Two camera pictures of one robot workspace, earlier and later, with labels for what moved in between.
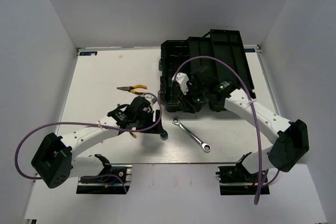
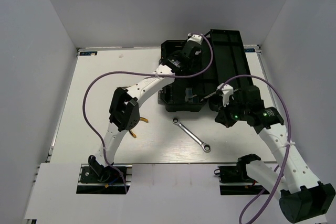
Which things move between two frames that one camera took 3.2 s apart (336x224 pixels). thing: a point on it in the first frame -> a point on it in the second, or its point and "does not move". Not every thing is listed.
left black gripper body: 144,120 -> 197,65
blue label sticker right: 250,50 does not move
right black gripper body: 195,97 -> 232,113
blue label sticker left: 94,53 does not move
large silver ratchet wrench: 206,147 does not move
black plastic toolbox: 222,52 does not move
